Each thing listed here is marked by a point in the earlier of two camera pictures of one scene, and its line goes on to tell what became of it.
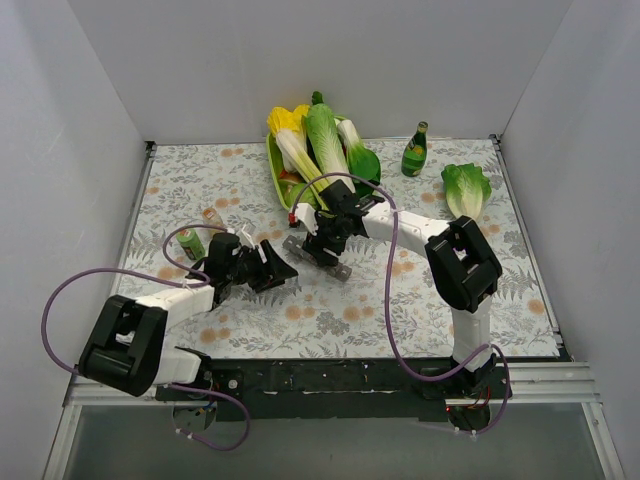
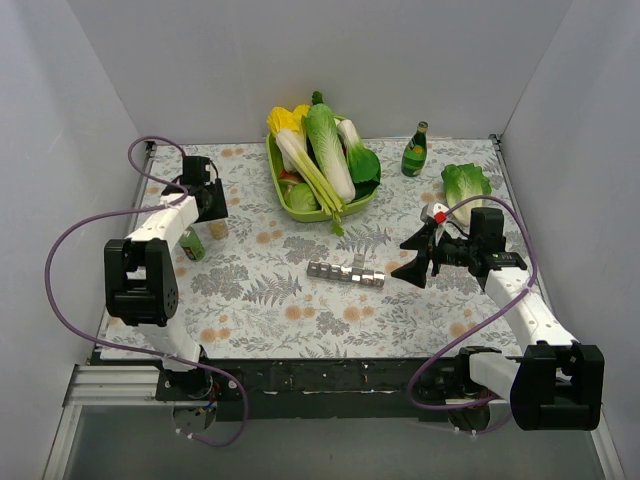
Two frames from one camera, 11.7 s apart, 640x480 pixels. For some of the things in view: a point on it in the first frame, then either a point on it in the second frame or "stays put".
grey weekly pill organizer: [294, 244] → [345, 273]
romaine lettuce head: [466, 188] stays put
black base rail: [317, 389] stays put
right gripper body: [325, 240] → [430, 251]
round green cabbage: [292, 192] stays put
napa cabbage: [326, 143] stays put
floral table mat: [392, 308] stays put
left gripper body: [263, 267] → [215, 201]
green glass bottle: [416, 151] stays put
